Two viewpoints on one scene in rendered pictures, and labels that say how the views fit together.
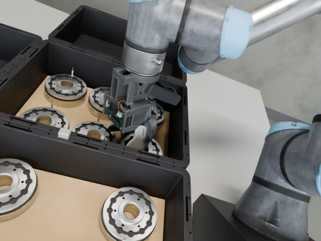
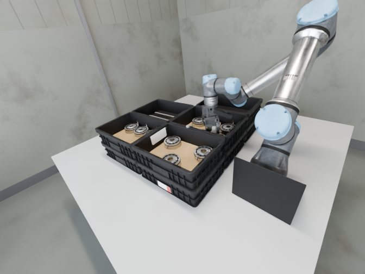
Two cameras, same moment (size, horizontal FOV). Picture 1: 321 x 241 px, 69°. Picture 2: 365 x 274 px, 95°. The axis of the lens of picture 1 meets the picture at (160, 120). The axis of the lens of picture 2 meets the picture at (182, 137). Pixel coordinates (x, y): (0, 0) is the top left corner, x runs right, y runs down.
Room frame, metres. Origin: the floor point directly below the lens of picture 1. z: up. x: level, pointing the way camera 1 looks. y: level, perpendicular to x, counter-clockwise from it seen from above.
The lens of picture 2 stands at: (-0.27, -0.53, 1.40)
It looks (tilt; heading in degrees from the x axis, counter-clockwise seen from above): 32 degrees down; 55
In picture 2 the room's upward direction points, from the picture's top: 8 degrees counter-clockwise
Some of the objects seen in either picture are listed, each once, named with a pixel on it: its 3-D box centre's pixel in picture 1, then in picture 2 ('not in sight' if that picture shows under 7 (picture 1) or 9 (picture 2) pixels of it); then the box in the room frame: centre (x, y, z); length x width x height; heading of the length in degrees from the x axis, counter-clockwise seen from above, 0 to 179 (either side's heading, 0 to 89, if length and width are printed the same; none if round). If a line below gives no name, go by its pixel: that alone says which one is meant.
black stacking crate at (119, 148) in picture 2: not in sight; (132, 133); (0.03, 0.46, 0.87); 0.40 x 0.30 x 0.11; 103
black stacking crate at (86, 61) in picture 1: (102, 113); (207, 126); (0.41, 0.14, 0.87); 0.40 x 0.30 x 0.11; 103
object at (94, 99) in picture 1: (108, 99); not in sight; (0.47, 0.15, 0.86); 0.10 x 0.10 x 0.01
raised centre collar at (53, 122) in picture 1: (43, 122); not in sight; (0.31, 0.23, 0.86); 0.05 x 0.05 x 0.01
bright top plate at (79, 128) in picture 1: (93, 137); not in sight; (0.34, 0.12, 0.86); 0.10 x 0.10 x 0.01
